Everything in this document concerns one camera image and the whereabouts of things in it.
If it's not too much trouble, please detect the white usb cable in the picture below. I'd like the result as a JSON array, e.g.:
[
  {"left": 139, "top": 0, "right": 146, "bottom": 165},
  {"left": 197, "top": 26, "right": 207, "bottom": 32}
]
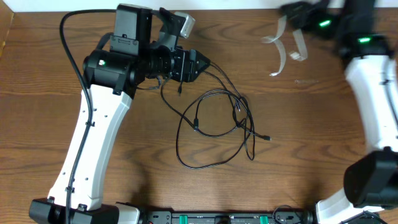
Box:
[{"left": 260, "top": 14, "right": 308, "bottom": 77}]

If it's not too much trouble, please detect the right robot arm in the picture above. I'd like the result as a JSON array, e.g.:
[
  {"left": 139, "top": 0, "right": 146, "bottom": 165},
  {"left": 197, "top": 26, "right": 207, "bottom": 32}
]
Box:
[{"left": 280, "top": 0, "right": 397, "bottom": 223}]

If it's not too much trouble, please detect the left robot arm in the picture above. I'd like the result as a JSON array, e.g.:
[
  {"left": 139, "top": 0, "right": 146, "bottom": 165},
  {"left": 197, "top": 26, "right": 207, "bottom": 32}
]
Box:
[{"left": 29, "top": 4, "right": 210, "bottom": 223}]

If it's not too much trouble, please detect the cardboard side panel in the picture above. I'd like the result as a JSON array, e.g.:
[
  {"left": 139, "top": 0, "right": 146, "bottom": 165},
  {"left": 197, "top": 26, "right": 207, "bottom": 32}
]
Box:
[{"left": 0, "top": 0, "right": 14, "bottom": 56}]

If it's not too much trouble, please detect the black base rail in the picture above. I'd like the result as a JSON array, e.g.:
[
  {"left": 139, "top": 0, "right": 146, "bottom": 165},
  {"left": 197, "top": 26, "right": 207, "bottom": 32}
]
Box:
[{"left": 137, "top": 205, "right": 317, "bottom": 224}]

